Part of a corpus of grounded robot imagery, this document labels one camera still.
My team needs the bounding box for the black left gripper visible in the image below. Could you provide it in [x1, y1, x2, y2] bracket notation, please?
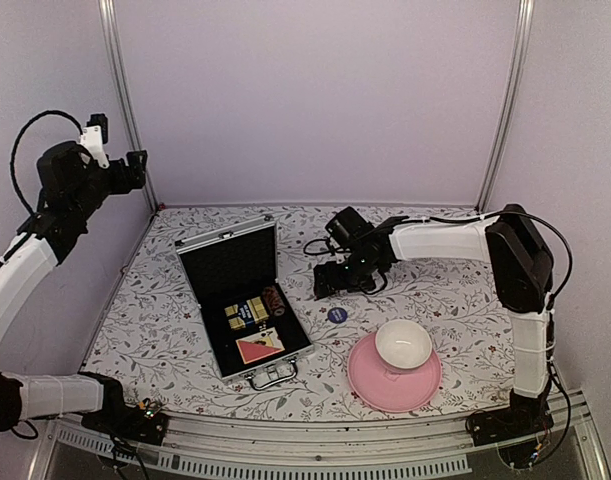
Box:
[71, 149, 147, 219]

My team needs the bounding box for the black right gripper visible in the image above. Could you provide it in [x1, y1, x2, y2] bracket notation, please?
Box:
[314, 250, 381, 296]

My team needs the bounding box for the blue dealer button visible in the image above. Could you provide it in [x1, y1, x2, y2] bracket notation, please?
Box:
[327, 307, 348, 324]

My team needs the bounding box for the blue gold card deck box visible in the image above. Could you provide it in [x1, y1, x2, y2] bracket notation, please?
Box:
[224, 297, 269, 331]

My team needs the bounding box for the pink card deck box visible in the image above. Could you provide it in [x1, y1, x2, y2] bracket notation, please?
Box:
[236, 328, 285, 364]

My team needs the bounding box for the aluminium poker case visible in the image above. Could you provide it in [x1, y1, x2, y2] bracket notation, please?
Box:
[175, 215, 313, 392]

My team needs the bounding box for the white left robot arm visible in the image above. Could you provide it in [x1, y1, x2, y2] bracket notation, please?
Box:
[0, 141, 147, 434]

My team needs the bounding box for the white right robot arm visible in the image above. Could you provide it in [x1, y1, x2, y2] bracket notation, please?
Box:
[314, 204, 555, 436]

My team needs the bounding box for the white bowl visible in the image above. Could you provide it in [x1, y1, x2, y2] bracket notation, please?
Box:
[375, 319, 433, 374]

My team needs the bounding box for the pink plate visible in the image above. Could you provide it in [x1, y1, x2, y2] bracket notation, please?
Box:
[347, 333, 442, 413]

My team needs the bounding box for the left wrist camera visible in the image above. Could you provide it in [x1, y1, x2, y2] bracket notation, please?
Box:
[79, 113, 110, 169]

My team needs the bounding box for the left aluminium frame post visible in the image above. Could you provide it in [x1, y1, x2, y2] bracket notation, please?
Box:
[97, 0, 160, 214]

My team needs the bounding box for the aluminium frame post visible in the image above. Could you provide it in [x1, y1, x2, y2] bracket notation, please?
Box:
[97, 0, 160, 214]
[475, 0, 535, 212]

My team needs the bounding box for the front aluminium rail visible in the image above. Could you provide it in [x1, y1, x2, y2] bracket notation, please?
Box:
[28, 390, 611, 479]

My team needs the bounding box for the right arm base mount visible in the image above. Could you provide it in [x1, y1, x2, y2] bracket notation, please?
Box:
[465, 407, 554, 446]

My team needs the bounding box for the right aluminium frame post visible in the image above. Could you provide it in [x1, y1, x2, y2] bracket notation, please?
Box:
[475, 0, 535, 212]

